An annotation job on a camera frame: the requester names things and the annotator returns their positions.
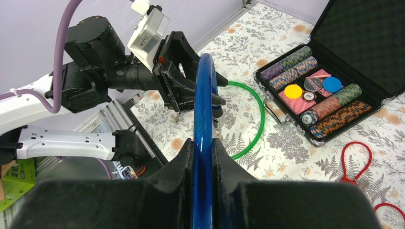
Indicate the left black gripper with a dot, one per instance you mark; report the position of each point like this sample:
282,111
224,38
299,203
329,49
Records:
176,80

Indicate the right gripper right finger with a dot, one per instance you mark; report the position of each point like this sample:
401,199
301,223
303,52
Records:
244,202

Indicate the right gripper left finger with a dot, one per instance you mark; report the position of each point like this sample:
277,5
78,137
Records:
160,201

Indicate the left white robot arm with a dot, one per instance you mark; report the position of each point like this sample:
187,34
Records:
99,63

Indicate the yellow round chip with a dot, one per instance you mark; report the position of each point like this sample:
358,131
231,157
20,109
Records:
293,91

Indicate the green cardboard box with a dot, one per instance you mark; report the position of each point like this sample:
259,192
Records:
17,178

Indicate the blue round chip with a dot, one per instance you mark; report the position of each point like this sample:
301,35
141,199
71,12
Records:
332,84

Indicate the black poker chip case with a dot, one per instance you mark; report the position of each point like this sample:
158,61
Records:
356,41

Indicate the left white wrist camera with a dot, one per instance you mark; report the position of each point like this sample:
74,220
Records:
148,33

